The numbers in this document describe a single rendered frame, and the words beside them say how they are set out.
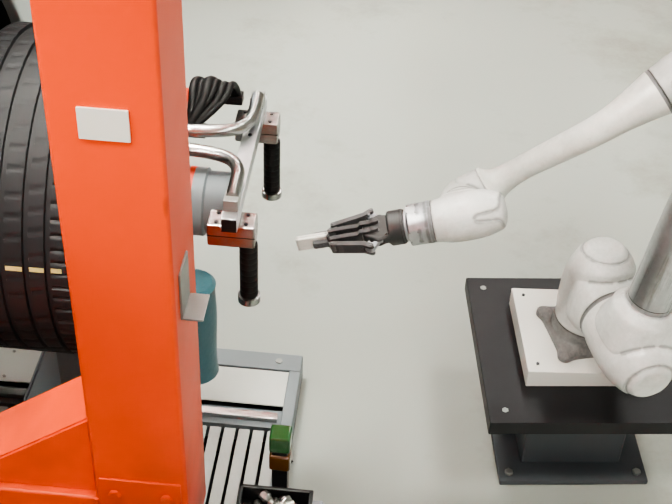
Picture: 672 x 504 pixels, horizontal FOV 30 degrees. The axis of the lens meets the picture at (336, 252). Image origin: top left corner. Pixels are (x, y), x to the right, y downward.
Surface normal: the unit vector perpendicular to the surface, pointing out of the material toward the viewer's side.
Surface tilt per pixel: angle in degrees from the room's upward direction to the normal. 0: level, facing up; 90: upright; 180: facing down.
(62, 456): 90
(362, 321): 0
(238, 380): 0
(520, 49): 0
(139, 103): 90
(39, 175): 47
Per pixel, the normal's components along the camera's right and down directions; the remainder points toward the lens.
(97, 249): -0.09, 0.64
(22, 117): -0.01, -0.34
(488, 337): 0.04, -0.76
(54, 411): -0.56, -0.66
